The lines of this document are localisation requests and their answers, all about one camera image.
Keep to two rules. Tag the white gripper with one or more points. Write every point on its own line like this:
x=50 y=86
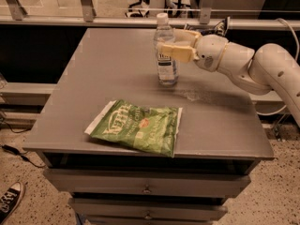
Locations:
x=208 y=51

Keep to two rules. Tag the clear plastic water bottle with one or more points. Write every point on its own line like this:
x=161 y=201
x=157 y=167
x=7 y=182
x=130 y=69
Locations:
x=167 y=67

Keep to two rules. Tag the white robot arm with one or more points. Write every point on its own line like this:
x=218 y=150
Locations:
x=271 y=68

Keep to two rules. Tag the blue chip bag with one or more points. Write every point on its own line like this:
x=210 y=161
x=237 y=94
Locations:
x=219 y=29

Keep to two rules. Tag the black office chair base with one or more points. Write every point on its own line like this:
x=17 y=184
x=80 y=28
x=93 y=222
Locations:
x=139 y=9

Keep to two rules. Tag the green chip bag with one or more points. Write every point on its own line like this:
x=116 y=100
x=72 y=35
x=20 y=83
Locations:
x=151 y=130

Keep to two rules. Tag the grey drawer cabinet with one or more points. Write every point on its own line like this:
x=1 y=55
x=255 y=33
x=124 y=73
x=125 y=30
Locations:
x=130 y=151

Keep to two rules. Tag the upper grey drawer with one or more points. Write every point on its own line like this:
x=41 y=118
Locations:
x=148 y=183

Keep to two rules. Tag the grey drawer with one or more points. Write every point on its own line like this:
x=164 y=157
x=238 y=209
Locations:
x=147 y=210
x=148 y=183

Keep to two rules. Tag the grey metal railing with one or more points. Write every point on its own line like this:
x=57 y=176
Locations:
x=243 y=14

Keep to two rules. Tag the lower grey drawer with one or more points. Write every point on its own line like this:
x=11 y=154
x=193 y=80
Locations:
x=147 y=210

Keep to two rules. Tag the black white sneaker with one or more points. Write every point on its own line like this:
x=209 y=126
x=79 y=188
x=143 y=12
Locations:
x=10 y=200

